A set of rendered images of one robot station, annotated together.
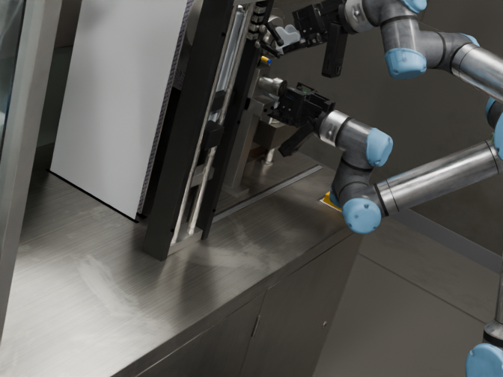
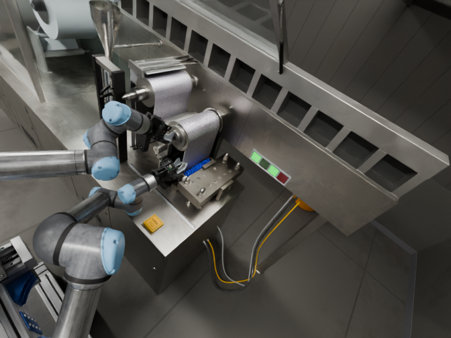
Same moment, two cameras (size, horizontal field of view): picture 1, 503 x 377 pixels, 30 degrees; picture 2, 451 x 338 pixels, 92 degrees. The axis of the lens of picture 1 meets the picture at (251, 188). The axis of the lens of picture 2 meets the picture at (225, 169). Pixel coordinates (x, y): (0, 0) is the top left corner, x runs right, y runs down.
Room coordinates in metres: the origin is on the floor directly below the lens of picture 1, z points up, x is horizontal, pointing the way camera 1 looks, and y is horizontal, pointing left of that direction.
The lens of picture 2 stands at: (2.23, -0.72, 1.93)
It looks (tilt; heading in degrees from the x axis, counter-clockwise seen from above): 44 degrees down; 87
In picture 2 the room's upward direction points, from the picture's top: 24 degrees clockwise
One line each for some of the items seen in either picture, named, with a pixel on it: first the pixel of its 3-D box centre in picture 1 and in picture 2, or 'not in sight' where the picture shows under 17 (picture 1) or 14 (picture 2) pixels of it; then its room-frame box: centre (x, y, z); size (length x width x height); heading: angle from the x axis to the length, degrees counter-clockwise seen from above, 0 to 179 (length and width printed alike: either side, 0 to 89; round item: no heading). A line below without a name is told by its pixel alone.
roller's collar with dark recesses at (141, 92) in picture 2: not in sight; (139, 93); (1.77, 0.15, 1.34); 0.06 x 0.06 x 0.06; 64
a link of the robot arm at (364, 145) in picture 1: (364, 143); (133, 191); (1.94, -0.21, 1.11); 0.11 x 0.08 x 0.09; 64
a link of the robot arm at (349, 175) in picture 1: (351, 185); (129, 202); (1.92, -0.21, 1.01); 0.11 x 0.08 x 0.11; 10
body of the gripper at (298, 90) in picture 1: (305, 110); (163, 173); (2.01, -0.07, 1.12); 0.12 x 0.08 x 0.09; 64
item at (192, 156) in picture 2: not in sight; (198, 154); (2.11, 0.15, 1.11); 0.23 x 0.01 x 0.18; 64
